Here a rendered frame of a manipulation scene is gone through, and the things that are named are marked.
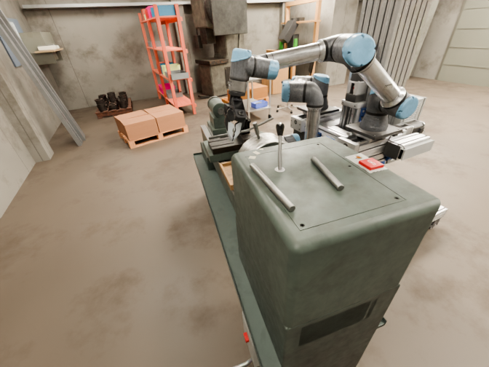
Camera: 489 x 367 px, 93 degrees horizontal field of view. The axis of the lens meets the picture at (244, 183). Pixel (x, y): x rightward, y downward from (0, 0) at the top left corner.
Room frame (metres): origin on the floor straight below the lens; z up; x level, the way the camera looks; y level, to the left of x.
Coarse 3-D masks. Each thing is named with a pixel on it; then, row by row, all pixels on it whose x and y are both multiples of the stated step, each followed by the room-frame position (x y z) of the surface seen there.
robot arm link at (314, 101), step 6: (306, 84) 1.36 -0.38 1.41; (312, 84) 1.36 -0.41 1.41; (306, 90) 1.34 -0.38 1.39; (312, 90) 1.34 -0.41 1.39; (318, 90) 1.34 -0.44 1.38; (306, 96) 1.34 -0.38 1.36; (312, 96) 1.33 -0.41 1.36; (318, 96) 1.33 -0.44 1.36; (306, 102) 1.36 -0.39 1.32; (312, 102) 1.33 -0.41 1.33; (318, 102) 1.33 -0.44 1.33; (312, 108) 1.33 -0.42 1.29; (318, 108) 1.33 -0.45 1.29; (312, 114) 1.33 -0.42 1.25; (318, 114) 1.34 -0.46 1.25; (306, 120) 1.37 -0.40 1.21; (312, 120) 1.33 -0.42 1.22; (318, 120) 1.34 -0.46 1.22; (306, 126) 1.35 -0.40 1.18; (312, 126) 1.33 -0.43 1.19; (318, 126) 1.34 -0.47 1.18; (306, 132) 1.35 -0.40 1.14; (312, 132) 1.32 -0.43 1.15; (306, 138) 1.34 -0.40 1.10
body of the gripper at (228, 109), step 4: (228, 92) 1.00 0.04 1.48; (232, 92) 0.99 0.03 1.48; (236, 92) 0.98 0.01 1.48; (244, 92) 1.01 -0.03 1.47; (232, 96) 1.02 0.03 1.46; (236, 96) 1.00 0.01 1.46; (240, 96) 1.01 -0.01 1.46; (224, 104) 1.05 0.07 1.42; (228, 104) 1.04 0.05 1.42; (224, 108) 1.05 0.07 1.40; (228, 108) 0.99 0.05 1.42; (228, 112) 0.97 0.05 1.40; (232, 112) 0.98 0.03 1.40; (224, 116) 1.03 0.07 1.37; (228, 116) 0.97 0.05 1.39; (232, 116) 0.98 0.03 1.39; (232, 120) 0.98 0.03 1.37
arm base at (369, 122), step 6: (366, 114) 1.31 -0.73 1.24; (372, 114) 1.28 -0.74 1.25; (378, 114) 1.26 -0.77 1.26; (384, 114) 1.26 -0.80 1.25; (366, 120) 1.29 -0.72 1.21; (372, 120) 1.27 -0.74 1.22; (378, 120) 1.25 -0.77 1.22; (384, 120) 1.26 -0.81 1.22; (360, 126) 1.32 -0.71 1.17; (366, 126) 1.28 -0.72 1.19; (372, 126) 1.26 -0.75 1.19; (378, 126) 1.24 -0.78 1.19; (384, 126) 1.25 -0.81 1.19
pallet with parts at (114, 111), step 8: (104, 96) 6.61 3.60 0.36; (112, 96) 6.47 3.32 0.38; (120, 96) 6.55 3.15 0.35; (104, 104) 6.00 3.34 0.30; (112, 104) 6.18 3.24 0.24; (120, 104) 6.13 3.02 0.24; (128, 104) 6.46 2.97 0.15; (96, 112) 5.87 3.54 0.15; (104, 112) 5.90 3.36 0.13; (112, 112) 6.00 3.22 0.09; (120, 112) 6.07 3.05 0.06; (128, 112) 6.13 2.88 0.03
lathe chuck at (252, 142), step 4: (256, 136) 1.12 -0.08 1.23; (260, 136) 1.11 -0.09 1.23; (264, 136) 1.10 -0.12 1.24; (268, 136) 1.09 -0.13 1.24; (272, 136) 1.10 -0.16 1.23; (276, 136) 1.11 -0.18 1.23; (248, 140) 1.11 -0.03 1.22; (252, 140) 1.10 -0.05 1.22; (256, 140) 1.08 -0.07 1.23; (260, 140) 1.07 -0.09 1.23; (264, 140) 1.06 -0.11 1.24; (284, 140) 1.11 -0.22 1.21; (244, 144) 1.10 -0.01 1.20; (248, 144) 1.08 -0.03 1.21; (252, 144) 1.06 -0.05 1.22; (256, 144) 1.04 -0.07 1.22; (240, 148) 1.11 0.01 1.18; (244, 148) 1.07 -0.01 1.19; (248, 148) 1.05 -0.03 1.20
